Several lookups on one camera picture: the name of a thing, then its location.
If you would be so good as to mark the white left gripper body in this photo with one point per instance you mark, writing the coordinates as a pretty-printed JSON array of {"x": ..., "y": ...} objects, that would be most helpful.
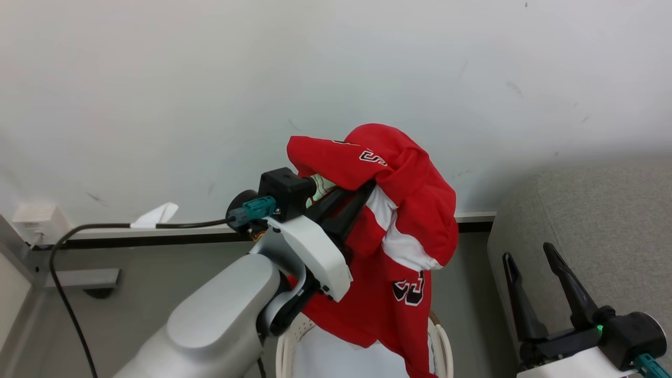
[{"x": 315, "y": 257}]

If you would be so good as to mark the white paper scrap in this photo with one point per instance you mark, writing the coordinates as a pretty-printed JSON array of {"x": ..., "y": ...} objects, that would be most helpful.
[{"x": 155, "y": 216}]

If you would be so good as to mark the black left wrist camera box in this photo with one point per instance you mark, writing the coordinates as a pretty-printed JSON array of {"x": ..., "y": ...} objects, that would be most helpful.
[{"x": 283, "y": 191}]

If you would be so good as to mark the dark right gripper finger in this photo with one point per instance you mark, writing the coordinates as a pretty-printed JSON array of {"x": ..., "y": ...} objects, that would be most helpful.
[
  {"x": 575, "y": 299},
  {"x": 522, "y": 304}
]

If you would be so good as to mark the red white sports jersey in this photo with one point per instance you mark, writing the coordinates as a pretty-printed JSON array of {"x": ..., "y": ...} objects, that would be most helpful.
[{"x": 415, "y": 210}]

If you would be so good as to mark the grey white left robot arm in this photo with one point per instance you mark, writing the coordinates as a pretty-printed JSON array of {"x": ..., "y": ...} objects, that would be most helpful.
[{"x": 210, "y": 320}]

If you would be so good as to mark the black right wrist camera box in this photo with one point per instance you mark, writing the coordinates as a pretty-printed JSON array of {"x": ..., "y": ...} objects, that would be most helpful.
[{"x": 635, "y": 336}]

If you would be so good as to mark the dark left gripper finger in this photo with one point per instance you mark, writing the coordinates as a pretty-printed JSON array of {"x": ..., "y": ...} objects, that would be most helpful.
[
  {"x": 332, "y": 198},
  {"x": 353, "y": 215}
]

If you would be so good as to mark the white laundry basket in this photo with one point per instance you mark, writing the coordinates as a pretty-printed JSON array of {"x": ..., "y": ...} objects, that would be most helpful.
[{"x": 443, "y": 346}]

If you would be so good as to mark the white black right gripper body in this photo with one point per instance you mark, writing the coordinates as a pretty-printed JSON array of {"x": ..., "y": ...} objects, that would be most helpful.
[{"x": 567, "y": 362}]

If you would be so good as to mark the white panel with grey frame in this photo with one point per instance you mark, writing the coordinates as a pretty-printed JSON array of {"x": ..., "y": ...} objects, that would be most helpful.
[{"x": 13, "y": 294}]

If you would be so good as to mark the white wall socket box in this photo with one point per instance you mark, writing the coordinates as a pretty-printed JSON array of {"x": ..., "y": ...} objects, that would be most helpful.
[{"x": 39, "y": 223}]

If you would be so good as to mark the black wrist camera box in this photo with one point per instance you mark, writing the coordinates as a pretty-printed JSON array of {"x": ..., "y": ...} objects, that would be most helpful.
[
  {"x": 283, "y": 191},
  {"x": 635, "y": 336}
]

